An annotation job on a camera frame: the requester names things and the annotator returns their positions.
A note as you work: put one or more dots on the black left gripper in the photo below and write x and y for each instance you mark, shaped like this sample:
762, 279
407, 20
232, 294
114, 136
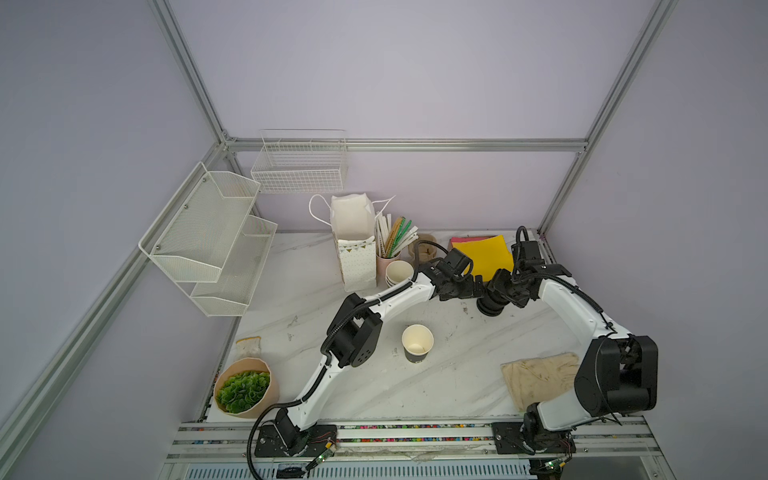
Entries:
470, 292

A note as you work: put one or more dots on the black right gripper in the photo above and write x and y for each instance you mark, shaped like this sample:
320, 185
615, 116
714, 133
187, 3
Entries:
519, 298

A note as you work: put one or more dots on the stack of black cup lids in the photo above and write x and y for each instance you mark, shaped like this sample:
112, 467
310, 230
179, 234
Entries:
495, 295

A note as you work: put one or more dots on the stack of green paper cups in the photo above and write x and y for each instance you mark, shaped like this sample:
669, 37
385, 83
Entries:
397, 272

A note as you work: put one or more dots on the black paper cup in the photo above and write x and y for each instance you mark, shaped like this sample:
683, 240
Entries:
417, 341

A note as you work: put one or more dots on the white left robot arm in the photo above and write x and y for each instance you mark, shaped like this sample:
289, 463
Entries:
353, 334

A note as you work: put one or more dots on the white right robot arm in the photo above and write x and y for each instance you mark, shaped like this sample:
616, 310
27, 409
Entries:
618, 372

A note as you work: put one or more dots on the brown pulp cup carrier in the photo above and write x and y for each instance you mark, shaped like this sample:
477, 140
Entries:
423, 249

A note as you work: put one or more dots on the yellow paper napkin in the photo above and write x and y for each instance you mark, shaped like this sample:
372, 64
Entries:
489, 258

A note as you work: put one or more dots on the pink straw holder cup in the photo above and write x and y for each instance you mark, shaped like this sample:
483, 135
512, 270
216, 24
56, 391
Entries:
381, 266

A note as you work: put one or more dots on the bundle of wrapped straws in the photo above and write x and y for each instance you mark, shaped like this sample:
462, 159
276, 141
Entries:
392, 235

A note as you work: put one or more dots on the beige work glove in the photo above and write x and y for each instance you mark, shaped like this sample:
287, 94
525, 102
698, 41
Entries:
536, 380

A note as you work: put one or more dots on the white paper gift bag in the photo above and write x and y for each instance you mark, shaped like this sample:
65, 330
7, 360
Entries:
352, 219

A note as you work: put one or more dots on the small beige cloth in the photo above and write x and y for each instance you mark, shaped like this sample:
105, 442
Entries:
249, 347

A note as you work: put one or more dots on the white mesh two-tier shelf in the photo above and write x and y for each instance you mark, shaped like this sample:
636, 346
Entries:
210, 243

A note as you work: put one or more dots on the white wire basket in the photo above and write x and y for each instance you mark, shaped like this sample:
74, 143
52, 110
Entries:
293, 161

